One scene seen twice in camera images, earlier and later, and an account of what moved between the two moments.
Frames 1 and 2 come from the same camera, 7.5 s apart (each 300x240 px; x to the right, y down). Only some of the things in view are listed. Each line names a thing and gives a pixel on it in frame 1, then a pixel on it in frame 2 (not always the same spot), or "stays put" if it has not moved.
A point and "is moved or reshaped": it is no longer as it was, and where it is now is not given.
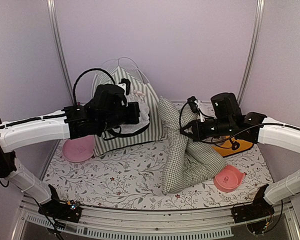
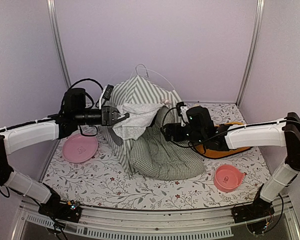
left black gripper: x=134 y=118 to x=107 y=112
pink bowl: x=228 y=179 stays put
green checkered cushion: x=187 y=161 to x=154 y=156
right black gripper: x=197 y=134 to x=175 y=127
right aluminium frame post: x=258 y=32 stays put
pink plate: x=80 y=149 stays put
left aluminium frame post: x=51 y=9 stays put
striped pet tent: x=152 y=126 is moved or reshaped
